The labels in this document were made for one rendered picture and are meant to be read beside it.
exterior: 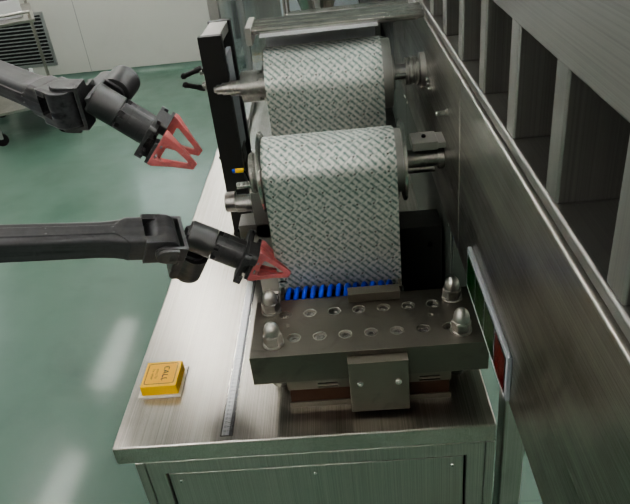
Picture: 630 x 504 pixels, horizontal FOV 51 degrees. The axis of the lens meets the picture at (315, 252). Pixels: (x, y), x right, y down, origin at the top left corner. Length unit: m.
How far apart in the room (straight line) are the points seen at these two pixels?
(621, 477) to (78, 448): 2.25
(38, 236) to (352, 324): 0.54
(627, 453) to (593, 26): 0.29
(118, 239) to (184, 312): 0.38
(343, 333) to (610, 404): 0.69
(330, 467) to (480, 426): 0.27
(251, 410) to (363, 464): 0.22
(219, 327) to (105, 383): 1.45
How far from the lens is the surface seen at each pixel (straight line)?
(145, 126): 1.18
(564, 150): 0.60
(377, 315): 1.17
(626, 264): 0.48
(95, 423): 2.67
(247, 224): 1.28
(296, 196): 1.16
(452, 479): 1.26
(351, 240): 1.21
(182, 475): 1.26
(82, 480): 2.49
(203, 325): 1.43
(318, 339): 1.14
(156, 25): 6.95
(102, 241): 1.15
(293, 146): 1.16
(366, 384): 1.12
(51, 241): 1.14
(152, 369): 1.32
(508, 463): 1.87
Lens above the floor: 1.74
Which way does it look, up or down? 31 degrees down
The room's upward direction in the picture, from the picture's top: 7 degrees counter-clockwise
